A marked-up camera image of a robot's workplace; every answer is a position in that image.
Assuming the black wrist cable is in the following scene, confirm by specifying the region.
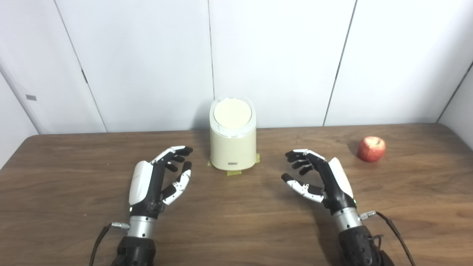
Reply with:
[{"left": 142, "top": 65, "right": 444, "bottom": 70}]
[
  {"left": 360, "top": 211, "right": 417, "bottom": 266},
  {"left": 89, "top": 222, "right": 130, "bottom": 266}
]

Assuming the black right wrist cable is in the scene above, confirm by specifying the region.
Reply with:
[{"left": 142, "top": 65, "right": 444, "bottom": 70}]
[{"left": 360, "top": 211, "right": 417, "bottom": 266}]

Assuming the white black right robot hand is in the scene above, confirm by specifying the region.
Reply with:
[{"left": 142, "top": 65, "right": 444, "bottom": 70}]
[{"left": 282, "top": 149, "right": 357, "bottom": 216}]

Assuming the cream round bin lid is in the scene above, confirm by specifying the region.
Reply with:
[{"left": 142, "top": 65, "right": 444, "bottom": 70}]
[{"left": 214, "top": 99, "right": 252, "bottom": 129}]

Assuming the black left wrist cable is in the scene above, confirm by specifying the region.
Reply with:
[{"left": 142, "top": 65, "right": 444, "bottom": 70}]
[{"left": 89, "top": 222, "right": 130, "bottom": 266}]

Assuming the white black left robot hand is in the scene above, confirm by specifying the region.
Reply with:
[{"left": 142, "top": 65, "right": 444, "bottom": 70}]
[{"left": 128, "top": 146, "right": 194, "bottom": 219}]

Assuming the red apple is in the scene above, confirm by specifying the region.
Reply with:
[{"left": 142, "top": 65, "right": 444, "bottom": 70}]
[{"left": 357, "top": 136, "right": 386, "bottom": 162}]

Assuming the cream-colored bin body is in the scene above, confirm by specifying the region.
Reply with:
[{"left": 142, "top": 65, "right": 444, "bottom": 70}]
[{"left": 210, "top": 97, "right": 257, "bottom": 171}]

